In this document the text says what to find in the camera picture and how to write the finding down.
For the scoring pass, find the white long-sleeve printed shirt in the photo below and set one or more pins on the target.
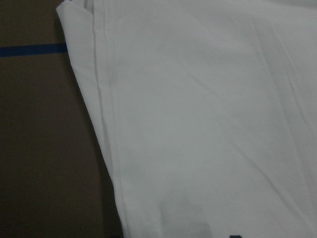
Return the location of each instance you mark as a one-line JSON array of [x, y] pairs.
[[205, 112]]

